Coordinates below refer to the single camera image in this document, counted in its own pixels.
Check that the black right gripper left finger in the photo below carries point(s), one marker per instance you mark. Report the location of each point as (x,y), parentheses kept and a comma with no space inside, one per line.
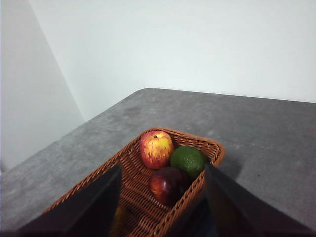
(86,209)

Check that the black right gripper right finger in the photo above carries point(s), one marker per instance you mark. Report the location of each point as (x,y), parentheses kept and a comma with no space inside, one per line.
(242,209)

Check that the orange-brown fruit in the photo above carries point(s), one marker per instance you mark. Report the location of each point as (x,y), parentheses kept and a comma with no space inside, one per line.
(119,219)

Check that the brown wicker basket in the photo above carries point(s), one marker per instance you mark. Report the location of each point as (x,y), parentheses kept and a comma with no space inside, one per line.
(138,197)

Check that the green avocado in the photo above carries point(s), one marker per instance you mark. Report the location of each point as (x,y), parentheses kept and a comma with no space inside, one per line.
(188,160)

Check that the dark red apple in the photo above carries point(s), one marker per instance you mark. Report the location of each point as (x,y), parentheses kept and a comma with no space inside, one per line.
(168,185)

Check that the red and yellow apple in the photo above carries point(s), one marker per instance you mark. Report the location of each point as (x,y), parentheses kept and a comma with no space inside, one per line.
(156,150)

